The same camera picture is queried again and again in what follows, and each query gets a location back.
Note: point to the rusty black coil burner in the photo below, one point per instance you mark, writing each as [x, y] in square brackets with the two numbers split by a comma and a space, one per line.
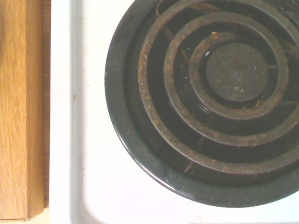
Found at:
[114, 98]

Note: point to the rusty coil heating element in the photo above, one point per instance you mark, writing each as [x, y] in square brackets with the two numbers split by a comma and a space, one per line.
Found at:
[237, 72]

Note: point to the wooden countertop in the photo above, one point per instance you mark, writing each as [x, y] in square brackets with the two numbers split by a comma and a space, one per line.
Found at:
[18, 105]

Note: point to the white electric stove top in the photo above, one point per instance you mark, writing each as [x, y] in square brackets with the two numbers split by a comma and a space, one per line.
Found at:
[88, 116]

